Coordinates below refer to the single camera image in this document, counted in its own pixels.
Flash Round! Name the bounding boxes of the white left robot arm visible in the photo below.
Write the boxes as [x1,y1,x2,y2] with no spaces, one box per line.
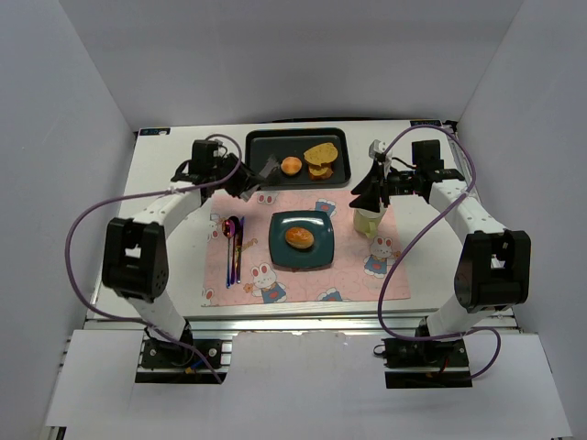
[102,134,264,342]

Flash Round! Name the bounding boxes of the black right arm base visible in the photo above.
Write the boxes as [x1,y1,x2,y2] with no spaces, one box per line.
[373,338,472,390]

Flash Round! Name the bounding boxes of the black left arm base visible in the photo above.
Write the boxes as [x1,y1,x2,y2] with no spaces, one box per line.
[135,338,232,385]

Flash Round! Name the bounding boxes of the sesame round bun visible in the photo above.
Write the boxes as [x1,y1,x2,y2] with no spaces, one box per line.
[284,226,315,249]

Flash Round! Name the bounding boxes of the pink bunny placemat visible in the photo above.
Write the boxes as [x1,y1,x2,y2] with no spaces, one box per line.
[202,190,403,307]

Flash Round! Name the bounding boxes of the yellow bread slice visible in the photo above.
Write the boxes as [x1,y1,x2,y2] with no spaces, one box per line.
[304,142,338,167]

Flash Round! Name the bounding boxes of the small round orange bun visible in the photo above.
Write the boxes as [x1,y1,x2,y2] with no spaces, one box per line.
[281,156,303,177]

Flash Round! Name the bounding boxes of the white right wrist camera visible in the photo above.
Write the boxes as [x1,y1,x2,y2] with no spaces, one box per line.
[368,139,387,163]

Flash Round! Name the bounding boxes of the aluminium table frame rail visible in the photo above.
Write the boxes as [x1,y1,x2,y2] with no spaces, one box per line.
[83,311,522,338]

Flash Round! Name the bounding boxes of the dark teal square plate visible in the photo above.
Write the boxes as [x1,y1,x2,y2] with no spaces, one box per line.
[269,210,335,270]

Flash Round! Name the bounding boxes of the black baking tray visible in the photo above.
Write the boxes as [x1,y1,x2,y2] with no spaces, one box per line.
[245,127,351,191]

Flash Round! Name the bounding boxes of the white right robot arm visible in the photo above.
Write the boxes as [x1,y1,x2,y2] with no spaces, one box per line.
[350,140,531,342]

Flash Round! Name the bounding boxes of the iridescent large spoon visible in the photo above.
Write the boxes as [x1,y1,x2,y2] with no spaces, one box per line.
[228,215,241,286]

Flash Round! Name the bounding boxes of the iridescent small spoon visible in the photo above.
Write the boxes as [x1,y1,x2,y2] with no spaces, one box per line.
[222,219,235,289]

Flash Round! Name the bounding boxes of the pale yellow mug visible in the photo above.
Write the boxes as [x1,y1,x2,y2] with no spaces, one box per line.
[353,207,386,238]

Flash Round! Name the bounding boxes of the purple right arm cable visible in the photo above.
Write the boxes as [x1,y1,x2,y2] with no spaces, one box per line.
[376,124,502,380]

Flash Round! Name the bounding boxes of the silver metal tongs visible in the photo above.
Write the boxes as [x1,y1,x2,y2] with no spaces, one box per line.
[239,155,281,202]

